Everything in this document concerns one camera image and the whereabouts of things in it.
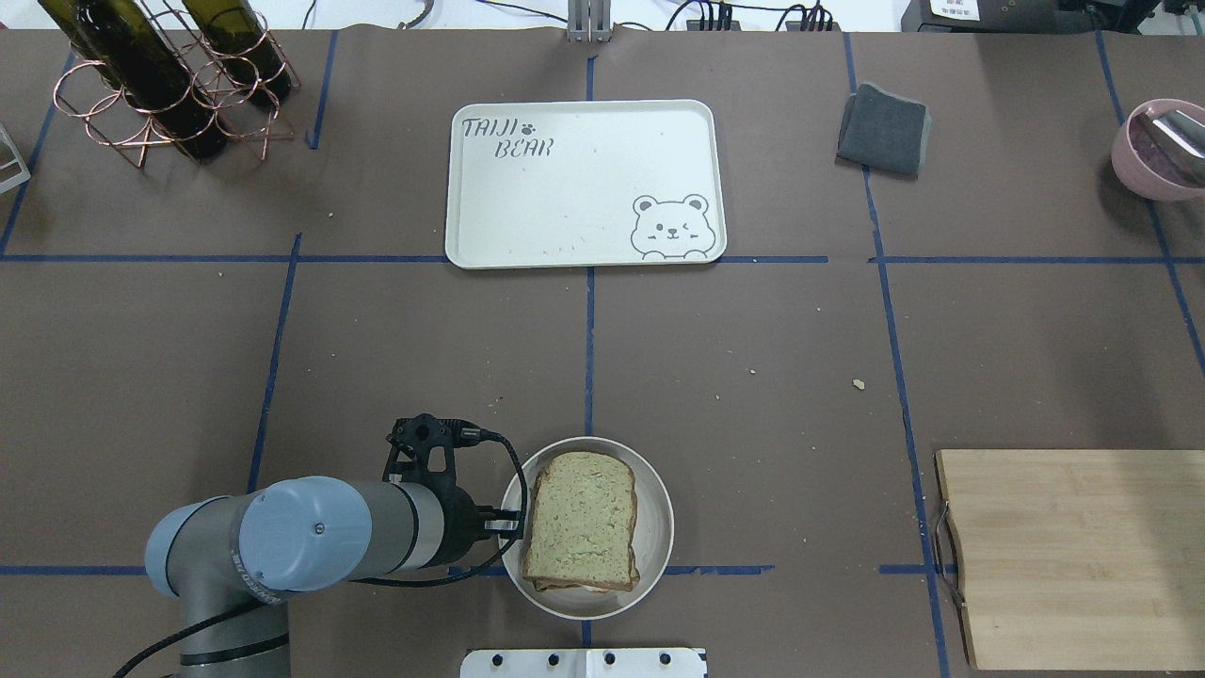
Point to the grey folded cloth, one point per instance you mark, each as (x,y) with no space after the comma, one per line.
(885,131)

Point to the copper wire bottle rack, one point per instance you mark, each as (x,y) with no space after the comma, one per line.
(192,76)

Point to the cream bear tray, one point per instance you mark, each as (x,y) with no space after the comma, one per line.
(584,184)

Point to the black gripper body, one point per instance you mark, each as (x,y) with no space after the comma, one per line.
(462,521)

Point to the dark wine bottle upper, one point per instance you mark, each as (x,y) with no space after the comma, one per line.
(129,45)

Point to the white round plate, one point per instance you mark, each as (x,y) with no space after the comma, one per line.
(653,542)

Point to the pink bowl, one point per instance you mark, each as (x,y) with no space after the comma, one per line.
(1140,166)

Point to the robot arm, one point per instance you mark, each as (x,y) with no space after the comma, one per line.
(234,562)

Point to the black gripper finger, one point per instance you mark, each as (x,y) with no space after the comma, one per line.
(502,517)
(505,533)

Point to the dark wine bottle lower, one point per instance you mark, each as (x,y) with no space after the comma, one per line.
(232,29)

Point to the metal cutting board handle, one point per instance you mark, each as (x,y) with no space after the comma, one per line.
(944,553)

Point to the white wire dish rack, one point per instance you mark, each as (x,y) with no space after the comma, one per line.
(14,170)

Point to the wooden cutting board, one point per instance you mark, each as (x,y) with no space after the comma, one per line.
(1077,559)

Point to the metal scoop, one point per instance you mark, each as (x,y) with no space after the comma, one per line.
(1179,139)

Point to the dark wine bottle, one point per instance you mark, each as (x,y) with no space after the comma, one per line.
(129,45)
(63,14)
(232,29)

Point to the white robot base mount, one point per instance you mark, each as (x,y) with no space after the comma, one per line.
(587,662)

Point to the bread slice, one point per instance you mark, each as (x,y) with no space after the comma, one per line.
(583,524)

